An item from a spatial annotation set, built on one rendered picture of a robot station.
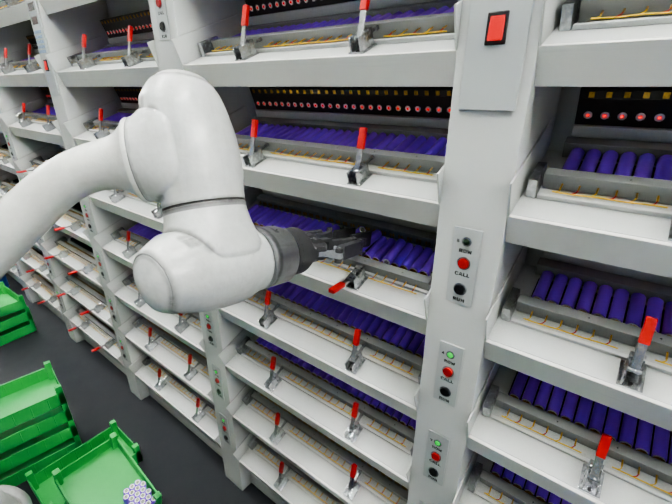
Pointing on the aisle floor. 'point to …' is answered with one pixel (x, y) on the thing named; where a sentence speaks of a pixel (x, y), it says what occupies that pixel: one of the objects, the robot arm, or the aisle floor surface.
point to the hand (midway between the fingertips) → (352, 238)
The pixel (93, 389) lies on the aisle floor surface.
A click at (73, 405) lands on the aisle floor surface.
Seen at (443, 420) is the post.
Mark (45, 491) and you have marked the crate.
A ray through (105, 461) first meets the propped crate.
